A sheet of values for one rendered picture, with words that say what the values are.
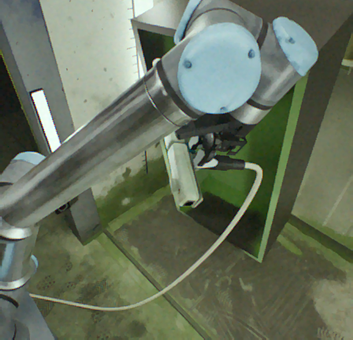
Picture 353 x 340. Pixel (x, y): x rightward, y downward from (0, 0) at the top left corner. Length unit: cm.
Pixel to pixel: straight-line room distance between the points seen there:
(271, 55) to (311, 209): 195
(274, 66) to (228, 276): 175
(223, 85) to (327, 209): 206
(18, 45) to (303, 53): 122
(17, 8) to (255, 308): 202
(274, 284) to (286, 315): 20
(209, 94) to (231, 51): 5
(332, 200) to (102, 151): 205
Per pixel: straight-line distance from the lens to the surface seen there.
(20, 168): 75
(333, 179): 231
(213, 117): 57
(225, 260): 214
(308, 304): 214
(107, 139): 39
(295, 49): 47
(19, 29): 146
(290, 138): 88
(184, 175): 62
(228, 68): 31
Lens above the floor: 185
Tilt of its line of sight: 40 degrees down
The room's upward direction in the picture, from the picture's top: straight up
